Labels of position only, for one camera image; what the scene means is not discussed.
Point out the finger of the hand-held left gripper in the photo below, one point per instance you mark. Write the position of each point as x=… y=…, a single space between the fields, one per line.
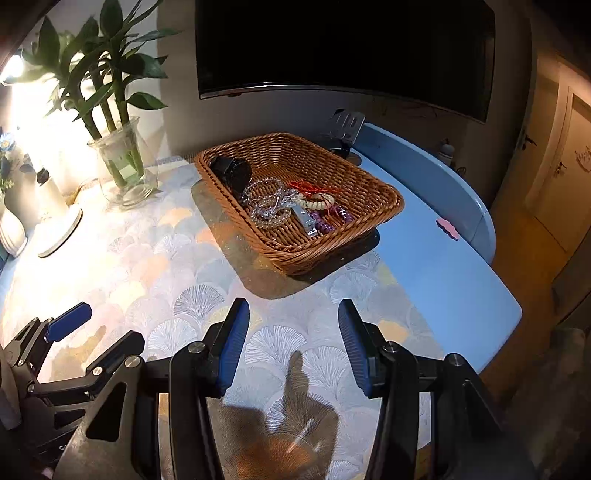
x=69 y=321
x=117 y=350

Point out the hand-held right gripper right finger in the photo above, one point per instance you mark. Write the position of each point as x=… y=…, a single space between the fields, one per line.
x=353 y=350

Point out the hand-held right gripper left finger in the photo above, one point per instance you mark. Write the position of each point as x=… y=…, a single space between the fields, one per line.
x=233 y=341

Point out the silver hair clip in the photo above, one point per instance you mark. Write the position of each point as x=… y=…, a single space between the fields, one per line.
x=304 y=220

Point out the brown wicker basket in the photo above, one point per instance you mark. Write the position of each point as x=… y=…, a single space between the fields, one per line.
x=364 y=198

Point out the fan-patterned tablecloth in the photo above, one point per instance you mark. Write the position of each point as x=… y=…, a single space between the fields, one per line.
x=161 y=258

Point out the white ribbed vase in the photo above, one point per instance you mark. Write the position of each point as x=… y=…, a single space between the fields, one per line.
x=11 y=233

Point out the glass vase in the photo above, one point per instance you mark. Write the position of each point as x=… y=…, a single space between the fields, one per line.
x=124 y=161

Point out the blue curved backboard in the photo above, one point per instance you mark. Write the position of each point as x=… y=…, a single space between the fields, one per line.
x=438 y=194

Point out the blue artificial flower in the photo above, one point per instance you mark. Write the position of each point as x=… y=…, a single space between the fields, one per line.
x=5 y=147

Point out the round brown disc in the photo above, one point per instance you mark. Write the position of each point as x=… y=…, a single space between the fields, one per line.
x=354 y=157

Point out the small white bottle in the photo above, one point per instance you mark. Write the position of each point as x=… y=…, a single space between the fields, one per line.
x=446 y=152

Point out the metal phone stand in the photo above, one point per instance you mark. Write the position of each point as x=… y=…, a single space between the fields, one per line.
x=346 y=124

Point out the green bamboo plant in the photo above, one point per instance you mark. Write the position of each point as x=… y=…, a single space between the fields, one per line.
x=106 y=60

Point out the wooden door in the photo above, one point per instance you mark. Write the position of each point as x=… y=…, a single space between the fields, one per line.
x=568 y=175

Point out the black flat television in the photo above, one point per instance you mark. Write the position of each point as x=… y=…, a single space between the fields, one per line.
x=346 y=46

